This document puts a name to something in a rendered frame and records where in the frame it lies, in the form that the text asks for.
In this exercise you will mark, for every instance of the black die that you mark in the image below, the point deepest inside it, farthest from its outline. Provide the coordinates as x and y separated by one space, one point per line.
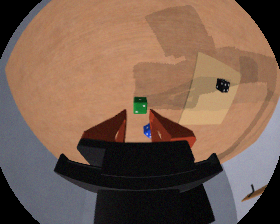
222 85

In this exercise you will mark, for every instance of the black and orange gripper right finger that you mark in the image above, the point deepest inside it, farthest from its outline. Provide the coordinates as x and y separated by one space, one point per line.
169 130

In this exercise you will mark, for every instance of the tan square mat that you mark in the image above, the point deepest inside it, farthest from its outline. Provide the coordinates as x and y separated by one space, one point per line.
204 103

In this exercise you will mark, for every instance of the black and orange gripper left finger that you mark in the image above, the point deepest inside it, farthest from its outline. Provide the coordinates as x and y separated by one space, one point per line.
108 129

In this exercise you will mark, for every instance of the blue die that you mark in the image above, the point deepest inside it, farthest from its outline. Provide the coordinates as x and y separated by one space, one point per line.
147 130

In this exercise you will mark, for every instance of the green die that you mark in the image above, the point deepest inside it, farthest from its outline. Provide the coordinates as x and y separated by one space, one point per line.
140 105

